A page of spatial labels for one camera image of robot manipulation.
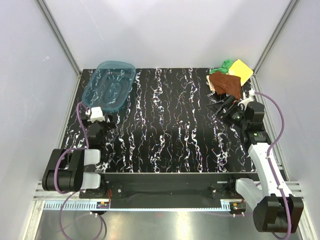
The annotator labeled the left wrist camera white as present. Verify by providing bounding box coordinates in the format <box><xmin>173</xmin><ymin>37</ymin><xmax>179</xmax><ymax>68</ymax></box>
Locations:
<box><xmin>85</xmin><ymin>106</ymin><xmax>106</xmax><ymax>123</ymax></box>

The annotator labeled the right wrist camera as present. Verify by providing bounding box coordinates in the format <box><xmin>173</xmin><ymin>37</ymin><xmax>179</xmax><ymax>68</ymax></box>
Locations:
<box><xmin>238</xmin><ymin>89</ymin><xmax>255</xmax><ymax>111</ymax></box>

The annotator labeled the teal transparent plastic bin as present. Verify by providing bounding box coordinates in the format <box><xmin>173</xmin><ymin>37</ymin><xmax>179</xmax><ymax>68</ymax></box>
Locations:
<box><xmin>81</xmin><ymin>61</ymin><xmax>136</xmax><ymax>113</ymax></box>

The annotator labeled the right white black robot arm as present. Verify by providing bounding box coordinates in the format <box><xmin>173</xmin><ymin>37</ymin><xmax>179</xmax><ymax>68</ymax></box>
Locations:
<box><xmin>215</xmin><ymin>95</ymin><xmax>304</xmax><ymax>236</ymax></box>

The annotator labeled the brown towel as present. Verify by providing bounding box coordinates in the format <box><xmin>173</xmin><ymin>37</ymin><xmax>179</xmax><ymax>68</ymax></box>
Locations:
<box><xmin>209</xmin><ymin>71</ymin><xmax>242</xmax><ymax>100</ymax></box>

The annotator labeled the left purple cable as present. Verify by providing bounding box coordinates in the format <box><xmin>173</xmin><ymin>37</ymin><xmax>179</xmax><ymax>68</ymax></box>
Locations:
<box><xmin>57</xmin><ymin>102</ymin><xmax>108</xmax><ymax>240</ymax></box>

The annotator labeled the yellow towel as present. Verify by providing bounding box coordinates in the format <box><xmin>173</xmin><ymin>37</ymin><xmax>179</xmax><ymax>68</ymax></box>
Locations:
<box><xmin>228</xmin><ymin>59</ymin><xmax>254</xmax><ymax>86</ymax></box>

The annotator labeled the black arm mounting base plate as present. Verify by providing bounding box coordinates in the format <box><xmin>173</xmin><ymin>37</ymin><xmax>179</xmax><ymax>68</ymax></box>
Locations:
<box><xmin>78</xmin><ymin>171</ymin><xmax>258</xmax><ymax>201</ymax></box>

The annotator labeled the aluminium frame rail front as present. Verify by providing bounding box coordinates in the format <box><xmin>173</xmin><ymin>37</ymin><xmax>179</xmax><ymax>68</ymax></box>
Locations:
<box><xmin>32</xmin><ymin>179</ymin><xmax>305</xmax><ymax>213</ymax></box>

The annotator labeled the green towel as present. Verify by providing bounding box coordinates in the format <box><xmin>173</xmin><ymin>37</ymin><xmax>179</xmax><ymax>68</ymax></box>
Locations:
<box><xmin>209</xmin><ymin>59</ymin><xmax>234</xmax><ymax>75</ymax></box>

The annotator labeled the left aluminium frame post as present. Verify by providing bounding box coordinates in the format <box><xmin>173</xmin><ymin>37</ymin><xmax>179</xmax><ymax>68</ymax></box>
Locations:
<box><xmin>34</xmin><ymin>0</ymin><xmax>83</xmax><ymax>76</ymax></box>

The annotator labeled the cream towel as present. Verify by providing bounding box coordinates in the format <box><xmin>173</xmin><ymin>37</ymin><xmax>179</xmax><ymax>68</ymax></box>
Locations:
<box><xmin>206</xmin><ymin>75</ymin><xmax>216</xmax><ymax>92</ymax></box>

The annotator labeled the right aluminium frame post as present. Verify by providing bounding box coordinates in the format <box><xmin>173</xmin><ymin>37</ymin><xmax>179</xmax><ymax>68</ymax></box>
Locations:
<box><xmin>253</xmin><ymin>0</ymin><xmax>301</xmax><ymax>75</ymax></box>

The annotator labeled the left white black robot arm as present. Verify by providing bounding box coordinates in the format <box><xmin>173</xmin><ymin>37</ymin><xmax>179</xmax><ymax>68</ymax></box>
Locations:
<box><xmin>42</xmin><ymin>115</ymin><xmax>116</xmax><ymax>198</ymax></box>

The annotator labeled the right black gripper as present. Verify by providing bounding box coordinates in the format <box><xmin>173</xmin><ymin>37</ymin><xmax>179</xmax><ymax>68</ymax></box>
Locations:
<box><xmin>205</xmin><ymin>95</ymin><xmax>249</xmax><ymax>130</ymax></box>

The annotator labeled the aluminium frame post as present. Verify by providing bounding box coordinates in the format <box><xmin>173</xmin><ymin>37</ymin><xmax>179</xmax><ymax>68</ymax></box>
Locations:
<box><xmin>34</xmin><ymin>0</ymin><xmax>83</xmax><ymax>76</ymax></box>
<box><xmin>253</xmin><ymin>0</ymin><xmax>301</xmax><ymax>75</ymax></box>

